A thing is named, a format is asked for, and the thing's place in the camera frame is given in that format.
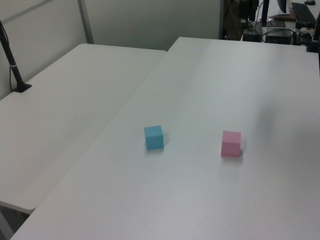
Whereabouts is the blue foam cube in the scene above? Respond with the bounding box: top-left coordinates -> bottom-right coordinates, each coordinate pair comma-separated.
143,125 -> 165,151

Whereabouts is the black electronic device box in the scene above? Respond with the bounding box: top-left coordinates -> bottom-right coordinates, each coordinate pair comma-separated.
264,29 -> 294,45

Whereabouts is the black camera stand pole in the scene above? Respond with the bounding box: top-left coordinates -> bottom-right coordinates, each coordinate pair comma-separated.
0,19 -> 33,94

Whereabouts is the black monitor stand pole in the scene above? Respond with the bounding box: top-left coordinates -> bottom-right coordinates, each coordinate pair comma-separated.
260,0 -> 270,27

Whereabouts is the small black box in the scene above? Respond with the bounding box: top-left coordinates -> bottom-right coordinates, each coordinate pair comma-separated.
242,30 -> 262,43

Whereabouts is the pink foam cube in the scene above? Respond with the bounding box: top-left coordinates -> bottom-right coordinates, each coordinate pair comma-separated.
220,130 -> 242,158

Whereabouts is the olive green jacket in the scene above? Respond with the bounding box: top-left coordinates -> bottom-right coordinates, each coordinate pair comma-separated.
223,0 -> 245,40

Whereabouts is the black computer keyboard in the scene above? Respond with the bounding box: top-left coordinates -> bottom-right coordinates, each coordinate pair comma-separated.
291,2 -> 317,22

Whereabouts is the grey metal partition post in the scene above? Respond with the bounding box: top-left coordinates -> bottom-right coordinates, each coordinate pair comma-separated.
77,0 -> 95,45

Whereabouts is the brown leather wallet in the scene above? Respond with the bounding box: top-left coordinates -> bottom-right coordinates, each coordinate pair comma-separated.
273,13 -> 299,22

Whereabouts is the black clamp post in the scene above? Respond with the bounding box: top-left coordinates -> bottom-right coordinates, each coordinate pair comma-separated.
306,17 -> 320,53

